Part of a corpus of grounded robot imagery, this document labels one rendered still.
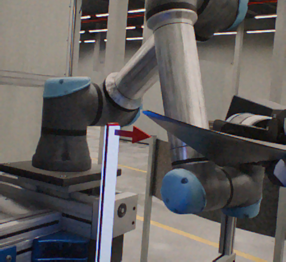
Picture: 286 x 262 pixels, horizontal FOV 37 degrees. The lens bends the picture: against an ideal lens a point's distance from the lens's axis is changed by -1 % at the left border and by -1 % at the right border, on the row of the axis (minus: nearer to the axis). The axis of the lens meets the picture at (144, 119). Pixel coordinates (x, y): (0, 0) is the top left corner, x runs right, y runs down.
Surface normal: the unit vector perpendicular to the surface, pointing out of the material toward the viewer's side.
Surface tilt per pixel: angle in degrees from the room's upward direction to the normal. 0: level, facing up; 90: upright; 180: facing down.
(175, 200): 90
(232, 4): 109
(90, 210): 90
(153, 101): 90
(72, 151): 72
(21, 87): 90
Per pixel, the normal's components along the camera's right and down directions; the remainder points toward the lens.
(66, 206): -0.54, 0.00
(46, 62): 0.84, 0.08
